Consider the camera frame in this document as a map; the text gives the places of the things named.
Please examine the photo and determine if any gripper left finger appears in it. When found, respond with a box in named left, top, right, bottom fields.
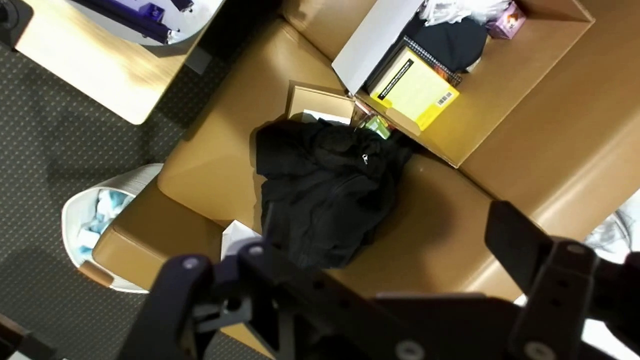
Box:
left=117, top=241, right=401, bottom=360

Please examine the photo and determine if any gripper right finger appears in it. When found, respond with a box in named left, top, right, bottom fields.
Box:
left=484, top=200, right=640, bottom=360

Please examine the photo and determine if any black jersey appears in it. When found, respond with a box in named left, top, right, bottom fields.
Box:
left=255, top=118, right=415, bottom=270

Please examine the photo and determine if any large brown cardboard box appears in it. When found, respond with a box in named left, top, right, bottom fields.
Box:
left=92, top=0, right=640, bottom=360

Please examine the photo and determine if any small cardboard box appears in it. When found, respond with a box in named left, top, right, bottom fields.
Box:
left=285, top=84, right=357, bottom=126

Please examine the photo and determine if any open cardboard box with flaps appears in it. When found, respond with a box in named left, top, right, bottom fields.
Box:
left=281, top=0, right=597, bottom=169

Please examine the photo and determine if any small purple box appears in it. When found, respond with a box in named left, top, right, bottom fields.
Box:
left=486, top=1, right=527, bottom=40

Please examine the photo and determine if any white paper sheet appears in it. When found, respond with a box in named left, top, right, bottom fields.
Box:
left=220, top=219, right=263, bottom=261

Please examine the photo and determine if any white crumpled plastic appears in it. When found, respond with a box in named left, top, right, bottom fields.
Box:
left=582, top=189, right=640, bottom=263

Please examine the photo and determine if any heap of blue white waste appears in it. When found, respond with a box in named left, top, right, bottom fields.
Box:
left=77, top=189, right=135, bottom=261

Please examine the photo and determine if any green packet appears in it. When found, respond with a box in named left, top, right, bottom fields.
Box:
left=361, top=115, right=392, bottom=140

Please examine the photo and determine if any white waste bin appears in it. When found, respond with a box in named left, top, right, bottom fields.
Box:
left=61, top=162, right=165, bottom=294

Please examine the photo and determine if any yellow book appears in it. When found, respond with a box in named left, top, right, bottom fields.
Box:
left=369, top=47, right=461, bottom=132

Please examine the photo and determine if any spiral notebook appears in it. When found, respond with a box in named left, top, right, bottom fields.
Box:
left=364, top=35, right=463, bottom=93

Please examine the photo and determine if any white cardboard sheet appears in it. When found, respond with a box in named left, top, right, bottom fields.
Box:
left=331, top=0, right=426, bottom=97

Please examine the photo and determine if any black cap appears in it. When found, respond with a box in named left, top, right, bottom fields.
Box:
left=404, top=15, right=488, bottom=73

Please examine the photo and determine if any light wooden table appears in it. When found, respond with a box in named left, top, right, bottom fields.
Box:
left=15, top=0, right=228, bottom=126

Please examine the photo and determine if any white plastic bag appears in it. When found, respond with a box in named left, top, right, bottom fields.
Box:
left=418, top=0, right=512, bottom=27

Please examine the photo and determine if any blue and black device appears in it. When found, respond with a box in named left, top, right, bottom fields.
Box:
left=82, top=0, right=196, bottom=46

